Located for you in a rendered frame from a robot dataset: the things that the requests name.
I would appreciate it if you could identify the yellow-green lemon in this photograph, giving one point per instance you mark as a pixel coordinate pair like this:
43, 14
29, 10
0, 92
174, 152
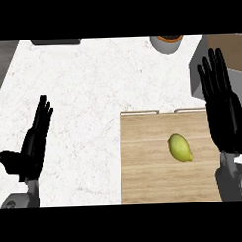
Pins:
179, 148

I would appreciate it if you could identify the grey pot with orange rim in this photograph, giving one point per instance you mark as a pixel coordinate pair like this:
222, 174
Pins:
166, 43

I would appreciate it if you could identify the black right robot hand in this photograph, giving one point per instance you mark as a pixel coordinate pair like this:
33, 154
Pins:
223, 122

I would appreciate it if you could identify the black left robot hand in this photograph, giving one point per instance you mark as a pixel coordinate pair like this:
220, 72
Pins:
35, 145

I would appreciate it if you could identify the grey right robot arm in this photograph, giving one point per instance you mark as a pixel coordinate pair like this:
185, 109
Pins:
234, 181

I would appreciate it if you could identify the wooden tray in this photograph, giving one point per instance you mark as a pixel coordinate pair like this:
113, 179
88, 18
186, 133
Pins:
169, 164

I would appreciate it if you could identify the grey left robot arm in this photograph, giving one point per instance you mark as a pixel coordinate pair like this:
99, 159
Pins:
25, 196

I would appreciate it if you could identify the dark grey flat appliance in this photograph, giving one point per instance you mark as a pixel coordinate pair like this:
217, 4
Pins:
56, 42

